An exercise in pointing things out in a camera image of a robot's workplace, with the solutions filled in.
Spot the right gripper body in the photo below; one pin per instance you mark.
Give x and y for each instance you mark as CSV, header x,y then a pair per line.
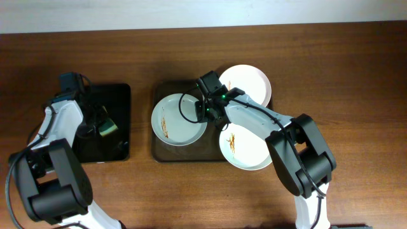
x,y
203,112

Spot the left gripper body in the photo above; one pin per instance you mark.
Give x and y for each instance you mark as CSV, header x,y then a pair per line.
x,y
94,116

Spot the white plate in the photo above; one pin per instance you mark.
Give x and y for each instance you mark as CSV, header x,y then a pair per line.
x,y
170,126
243,149
249,79

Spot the green yellow sponge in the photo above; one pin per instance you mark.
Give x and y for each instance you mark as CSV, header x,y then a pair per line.
x,y
107,125

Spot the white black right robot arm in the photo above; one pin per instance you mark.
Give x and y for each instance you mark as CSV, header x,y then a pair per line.
x,y
301,157

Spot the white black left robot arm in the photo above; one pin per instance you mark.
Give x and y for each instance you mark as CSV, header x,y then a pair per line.
x,y
51,182

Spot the brown serving tray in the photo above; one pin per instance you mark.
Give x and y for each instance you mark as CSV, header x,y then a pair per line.
x,y
205,149

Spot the black rectangular tray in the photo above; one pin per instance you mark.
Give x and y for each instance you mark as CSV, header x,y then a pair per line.
x,y
116,98

